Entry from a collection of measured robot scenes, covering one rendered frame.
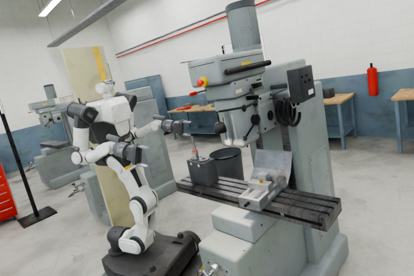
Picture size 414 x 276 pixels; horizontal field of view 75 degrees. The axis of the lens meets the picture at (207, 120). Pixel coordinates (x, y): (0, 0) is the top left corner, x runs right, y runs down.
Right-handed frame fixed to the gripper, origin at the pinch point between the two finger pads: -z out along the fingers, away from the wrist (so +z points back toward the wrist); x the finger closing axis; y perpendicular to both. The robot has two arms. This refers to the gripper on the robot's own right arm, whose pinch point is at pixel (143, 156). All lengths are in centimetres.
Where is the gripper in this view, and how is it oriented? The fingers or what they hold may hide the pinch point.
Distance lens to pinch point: 153.8
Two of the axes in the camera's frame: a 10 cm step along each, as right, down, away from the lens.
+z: -8.9, -2.0, 4.1
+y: 4.4, -1.4, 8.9
